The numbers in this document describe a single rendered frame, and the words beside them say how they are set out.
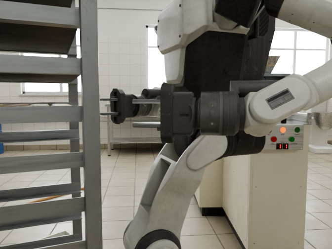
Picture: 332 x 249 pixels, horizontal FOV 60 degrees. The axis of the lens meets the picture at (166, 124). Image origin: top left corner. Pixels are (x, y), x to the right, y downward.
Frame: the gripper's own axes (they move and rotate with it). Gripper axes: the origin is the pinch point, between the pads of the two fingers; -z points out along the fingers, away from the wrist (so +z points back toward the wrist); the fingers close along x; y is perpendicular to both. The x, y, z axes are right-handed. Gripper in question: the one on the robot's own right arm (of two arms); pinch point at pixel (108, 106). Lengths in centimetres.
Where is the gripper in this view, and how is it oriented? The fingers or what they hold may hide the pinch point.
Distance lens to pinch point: 101.9
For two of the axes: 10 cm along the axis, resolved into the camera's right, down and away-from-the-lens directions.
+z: 6.2, -0.7, 7.8
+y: 7.9, 0.6, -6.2
